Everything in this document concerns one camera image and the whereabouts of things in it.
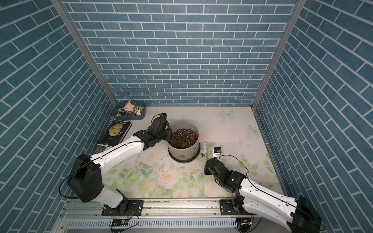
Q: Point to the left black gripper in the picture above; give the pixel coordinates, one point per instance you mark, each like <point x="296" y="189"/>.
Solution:
<point x="168" y="131"/>

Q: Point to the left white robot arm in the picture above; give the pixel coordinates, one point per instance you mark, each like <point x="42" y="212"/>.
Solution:
<point x="86" y="176"/>

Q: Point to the floral table mat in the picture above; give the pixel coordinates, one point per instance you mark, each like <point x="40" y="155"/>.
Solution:
<point x="164" y="172"/>

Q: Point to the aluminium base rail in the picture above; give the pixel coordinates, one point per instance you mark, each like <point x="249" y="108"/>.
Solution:
<point x="206" y="215"/>

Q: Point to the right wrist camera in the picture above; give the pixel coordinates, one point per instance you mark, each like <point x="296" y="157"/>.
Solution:
<point x="217" y="152"/>

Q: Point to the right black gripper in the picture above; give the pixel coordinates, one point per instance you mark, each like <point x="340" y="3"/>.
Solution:
<point x="206" y="170"/>

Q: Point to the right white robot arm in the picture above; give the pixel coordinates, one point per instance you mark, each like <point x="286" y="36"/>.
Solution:
<point x="297" y="215"/>

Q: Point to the green circuit board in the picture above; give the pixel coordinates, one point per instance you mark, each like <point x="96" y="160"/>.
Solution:
<point x="119" y="223"/>

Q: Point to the white ceramic pot with soil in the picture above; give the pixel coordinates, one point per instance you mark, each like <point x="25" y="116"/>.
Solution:
<point x="185" y="135"/>

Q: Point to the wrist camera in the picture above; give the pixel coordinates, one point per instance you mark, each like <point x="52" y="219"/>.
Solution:
<point x="217" y="152"/>
<point x="164" y="115"/>

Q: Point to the black pot saucer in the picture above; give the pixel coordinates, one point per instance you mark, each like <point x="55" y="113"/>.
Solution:
<point x="185" y="155"/>

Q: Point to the black Moon and Sixpence book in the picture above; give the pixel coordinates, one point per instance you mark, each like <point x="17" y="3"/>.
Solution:
<point x="115" y="133"/>

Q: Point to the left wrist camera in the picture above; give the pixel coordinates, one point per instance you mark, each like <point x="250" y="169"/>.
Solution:
<point x="164" y="115"/>

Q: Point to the teal plastic storage bin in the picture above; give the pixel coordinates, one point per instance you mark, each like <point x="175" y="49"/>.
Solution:
<point x="119" y="113"/>

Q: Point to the pink handheld device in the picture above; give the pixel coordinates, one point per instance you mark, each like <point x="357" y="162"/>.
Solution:
<point x="130" y="106"/>

